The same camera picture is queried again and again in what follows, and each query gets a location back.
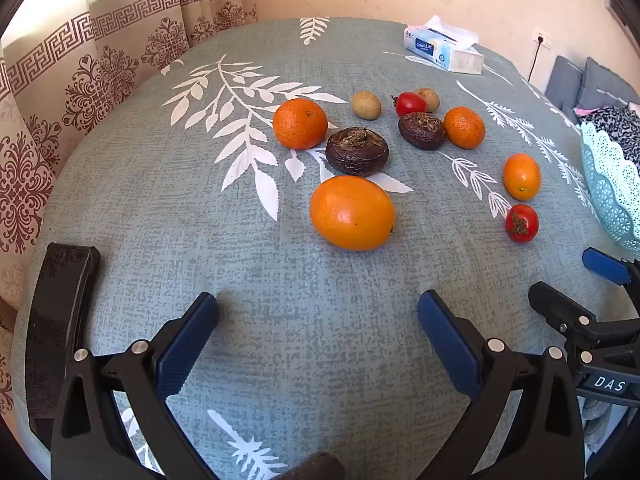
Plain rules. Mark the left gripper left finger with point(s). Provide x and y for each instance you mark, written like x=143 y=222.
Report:
x=89 y=440

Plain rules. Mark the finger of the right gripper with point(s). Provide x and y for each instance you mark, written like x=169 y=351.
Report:
x=562 y=313
x=619 y=272

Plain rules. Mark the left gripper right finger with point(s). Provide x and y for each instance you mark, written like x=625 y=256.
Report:
x=545 y=438

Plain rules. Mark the red tomato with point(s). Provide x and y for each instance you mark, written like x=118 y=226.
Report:
x=522 y=223
x=409 y=102

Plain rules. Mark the small oval orange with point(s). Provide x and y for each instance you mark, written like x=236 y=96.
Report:
x=521 y=177

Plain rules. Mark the mandarin orange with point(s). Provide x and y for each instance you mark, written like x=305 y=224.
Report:
x=464 y=127
x=300 y=124

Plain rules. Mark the dark wrinkled fruit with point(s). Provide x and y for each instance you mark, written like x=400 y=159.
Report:
x=357 y=151
x=422 y=130

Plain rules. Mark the large orange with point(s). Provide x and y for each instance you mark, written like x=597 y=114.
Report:
x=352 y=213

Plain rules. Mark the tan longan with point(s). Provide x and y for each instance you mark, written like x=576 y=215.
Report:
x=366 y=105
x=430 y=97

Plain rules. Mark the light blue lattice basket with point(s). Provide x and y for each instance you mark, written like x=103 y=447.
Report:
x=613 y=184

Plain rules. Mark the leopard print garment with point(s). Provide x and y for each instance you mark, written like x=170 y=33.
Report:
x=622 y=126

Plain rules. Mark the grey cushion left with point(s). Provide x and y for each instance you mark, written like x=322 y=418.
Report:
x=564 y=83

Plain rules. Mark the grey leaf bedspread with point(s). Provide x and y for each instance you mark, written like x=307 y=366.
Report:
x=319 y=348

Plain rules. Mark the tissue box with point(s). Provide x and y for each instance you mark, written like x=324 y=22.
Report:
x=446 y=46

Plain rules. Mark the patterned beige curtain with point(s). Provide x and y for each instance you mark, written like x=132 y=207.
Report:
x=73 y=77

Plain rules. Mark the white wall socket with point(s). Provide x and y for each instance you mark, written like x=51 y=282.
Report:
x=543 y=38

